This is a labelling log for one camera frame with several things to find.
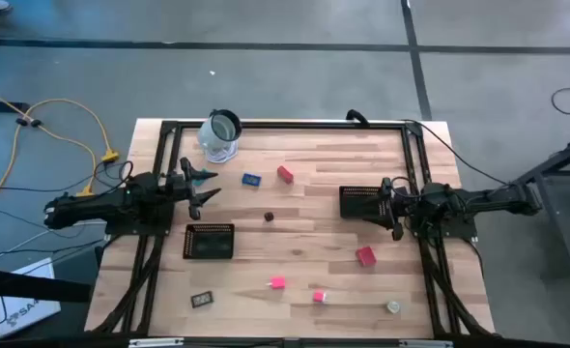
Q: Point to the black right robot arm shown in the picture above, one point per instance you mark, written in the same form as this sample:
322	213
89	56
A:
483	198

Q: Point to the dark brown small ball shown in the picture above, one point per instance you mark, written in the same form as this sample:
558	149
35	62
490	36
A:
268	216

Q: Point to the black aluminium table frame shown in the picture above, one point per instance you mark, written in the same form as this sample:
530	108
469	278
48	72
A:
290	124

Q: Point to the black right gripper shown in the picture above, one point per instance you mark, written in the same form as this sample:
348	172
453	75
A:
398	205

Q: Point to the pink charger with white face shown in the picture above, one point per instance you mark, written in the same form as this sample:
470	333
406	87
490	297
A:
319	296

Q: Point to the white round small object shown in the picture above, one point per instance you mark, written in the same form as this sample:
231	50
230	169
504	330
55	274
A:
393	307

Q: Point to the silver metal bracket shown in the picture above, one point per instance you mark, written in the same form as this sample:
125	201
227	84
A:
154	342
425	343

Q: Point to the pink charger with paper label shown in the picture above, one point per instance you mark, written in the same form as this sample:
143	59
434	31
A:
278	283

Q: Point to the red rectangular block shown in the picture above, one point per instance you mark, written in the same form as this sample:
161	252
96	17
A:
285	174

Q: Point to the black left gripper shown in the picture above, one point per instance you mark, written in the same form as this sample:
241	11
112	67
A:
179	188

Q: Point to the black table edge bar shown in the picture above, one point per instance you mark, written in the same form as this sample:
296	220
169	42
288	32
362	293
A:
34	287

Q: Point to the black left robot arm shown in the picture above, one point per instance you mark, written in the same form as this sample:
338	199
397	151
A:
96	205

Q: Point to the blue rectangular item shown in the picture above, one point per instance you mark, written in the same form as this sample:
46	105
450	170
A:
251	180

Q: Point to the white printed sign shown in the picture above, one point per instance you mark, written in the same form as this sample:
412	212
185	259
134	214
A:
29	309

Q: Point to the black plastic mesh basket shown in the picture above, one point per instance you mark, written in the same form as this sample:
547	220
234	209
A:
350	200
208	241

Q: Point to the red square box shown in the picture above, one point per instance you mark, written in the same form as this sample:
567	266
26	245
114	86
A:
365	256

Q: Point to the black floor bar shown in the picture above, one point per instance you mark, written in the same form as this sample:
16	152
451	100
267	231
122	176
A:
0	106

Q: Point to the black metal stand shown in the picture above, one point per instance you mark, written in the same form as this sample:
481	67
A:
562	157

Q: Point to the white cylindrical lamp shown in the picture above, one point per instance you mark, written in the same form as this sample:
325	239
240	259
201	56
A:
217	133

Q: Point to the black small digital display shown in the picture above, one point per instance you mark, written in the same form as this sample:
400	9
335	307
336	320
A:
202	299

